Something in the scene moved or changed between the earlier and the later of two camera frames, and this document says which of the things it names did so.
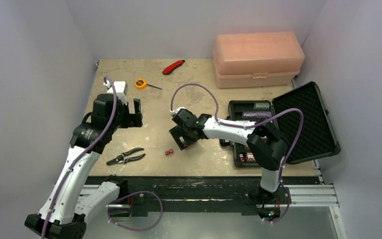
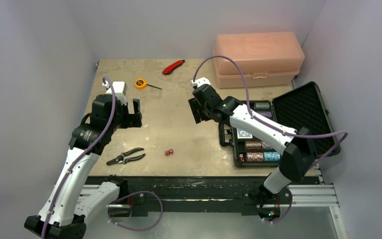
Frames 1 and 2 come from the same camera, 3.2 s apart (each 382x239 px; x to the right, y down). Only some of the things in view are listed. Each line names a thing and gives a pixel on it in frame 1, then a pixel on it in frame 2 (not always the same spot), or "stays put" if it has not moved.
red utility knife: x=169 y=68 stays put
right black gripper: x=180 y=132 to x=197 y=108
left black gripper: x=133 y=120 stays put
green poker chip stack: x=261 y=106 stays put
